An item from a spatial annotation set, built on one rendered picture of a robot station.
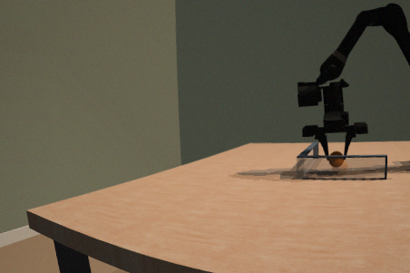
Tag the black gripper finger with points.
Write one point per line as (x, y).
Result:
(323, 141)
(348, 141)

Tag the clear grey l-shaped low wall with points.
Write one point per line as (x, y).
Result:
(304, 154)

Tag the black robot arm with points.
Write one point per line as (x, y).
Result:
(392, 18)

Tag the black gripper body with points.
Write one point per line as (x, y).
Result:
(357, 128)

